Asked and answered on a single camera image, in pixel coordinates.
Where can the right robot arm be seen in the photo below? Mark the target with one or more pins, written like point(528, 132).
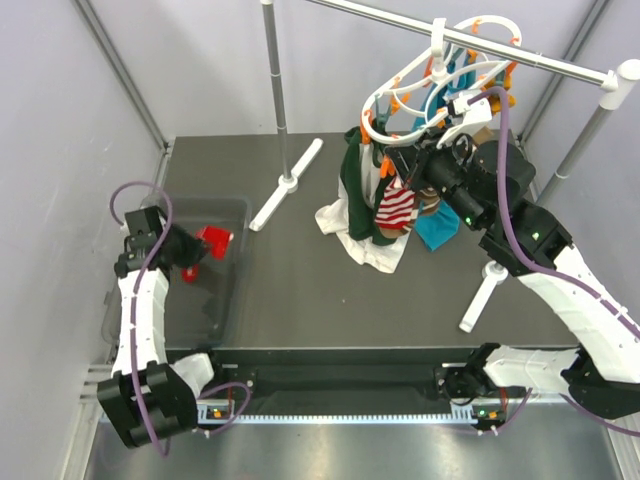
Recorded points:
point(485, 186)

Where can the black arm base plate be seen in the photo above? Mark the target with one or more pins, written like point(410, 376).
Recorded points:
point(267, 379)

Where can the blue sock pair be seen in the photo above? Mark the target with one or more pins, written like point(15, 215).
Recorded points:
point(436, 229)

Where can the clear plastic bin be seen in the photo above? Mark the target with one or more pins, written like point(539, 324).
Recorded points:
point(200, 314)

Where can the brown white striped sock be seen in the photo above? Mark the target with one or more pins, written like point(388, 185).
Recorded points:
point(428, 201)

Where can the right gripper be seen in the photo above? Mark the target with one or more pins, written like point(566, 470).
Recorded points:
point(413, 161)

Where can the green white sock pair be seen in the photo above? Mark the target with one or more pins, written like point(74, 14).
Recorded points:
point(351, 217)

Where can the white clip hanger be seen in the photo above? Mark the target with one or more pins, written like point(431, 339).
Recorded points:
point(388, 114)

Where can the metal clothes rack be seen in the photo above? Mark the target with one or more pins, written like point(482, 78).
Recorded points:
point(434, 155)

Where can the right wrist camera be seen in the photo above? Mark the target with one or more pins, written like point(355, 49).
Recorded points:
point(466, 116)

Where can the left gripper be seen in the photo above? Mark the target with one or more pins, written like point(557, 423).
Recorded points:
point(196, 248)

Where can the orange sock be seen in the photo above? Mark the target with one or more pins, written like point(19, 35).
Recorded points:
point(496, 105)

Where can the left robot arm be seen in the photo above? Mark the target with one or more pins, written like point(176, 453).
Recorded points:
point(148, 398)

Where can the red white striped sock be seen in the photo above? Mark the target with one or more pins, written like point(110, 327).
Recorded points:
point(397, 209)

